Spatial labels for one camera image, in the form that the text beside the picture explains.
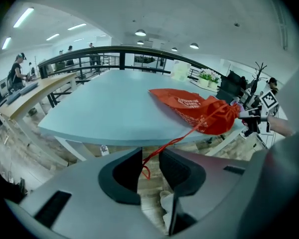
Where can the black coat rack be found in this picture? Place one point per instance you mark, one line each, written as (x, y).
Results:
(259, 73)

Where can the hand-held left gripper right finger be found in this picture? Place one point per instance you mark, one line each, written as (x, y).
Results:
(201, 180)

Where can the ceiling tube light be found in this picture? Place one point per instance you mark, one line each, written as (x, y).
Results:
(76, 27)
(23, 17)
(52, 36)
(6, 43)

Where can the white tray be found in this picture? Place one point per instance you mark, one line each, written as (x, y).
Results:
(194, 83)

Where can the white table leg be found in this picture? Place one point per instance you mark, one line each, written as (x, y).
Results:
(224, 142)
(72, 148)

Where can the purple cloth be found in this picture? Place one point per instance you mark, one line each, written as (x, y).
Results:
(239, 106)

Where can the wooden side table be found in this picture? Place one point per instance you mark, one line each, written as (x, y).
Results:
(47, 86)

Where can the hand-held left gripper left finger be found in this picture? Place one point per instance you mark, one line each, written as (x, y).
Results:
(82, 203)

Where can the person's right forearm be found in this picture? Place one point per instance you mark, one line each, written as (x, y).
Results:
(280, 127)

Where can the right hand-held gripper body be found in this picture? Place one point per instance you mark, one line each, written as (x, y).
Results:
(268, 99)

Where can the cream pot with pink flowers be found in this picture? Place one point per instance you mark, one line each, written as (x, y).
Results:
(204, 80)

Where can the round pendant lamp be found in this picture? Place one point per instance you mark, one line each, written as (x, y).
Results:
(174, 49)
(140, 42)
(140, 33)
(194, 46)

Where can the cream patterned bucket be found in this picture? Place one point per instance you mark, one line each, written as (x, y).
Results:
(180, 71)

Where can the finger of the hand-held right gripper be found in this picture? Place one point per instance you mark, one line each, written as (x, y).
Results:
(250, 129)
(250, 114)

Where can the black box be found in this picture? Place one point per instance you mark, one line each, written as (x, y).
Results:
(224, 96)

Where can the black office chair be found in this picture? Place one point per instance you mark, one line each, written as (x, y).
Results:
(233, 83)

